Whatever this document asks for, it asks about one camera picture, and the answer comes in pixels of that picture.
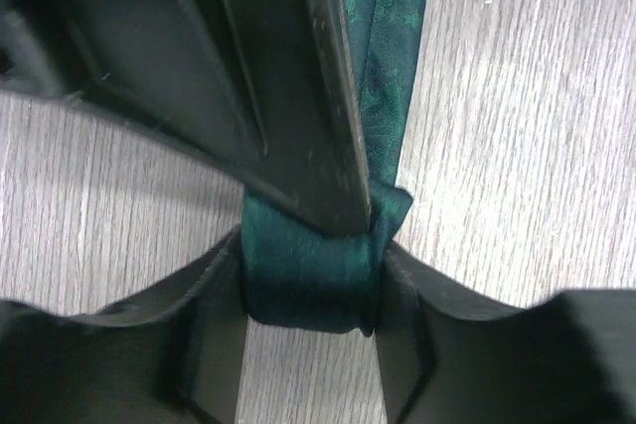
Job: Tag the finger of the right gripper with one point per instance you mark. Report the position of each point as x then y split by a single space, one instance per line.
260 89

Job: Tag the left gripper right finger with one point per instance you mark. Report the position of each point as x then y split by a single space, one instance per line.
450 355

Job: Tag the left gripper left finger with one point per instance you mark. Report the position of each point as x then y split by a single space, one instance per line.
171 353

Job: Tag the dark green tie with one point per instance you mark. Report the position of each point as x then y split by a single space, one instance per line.
295 277

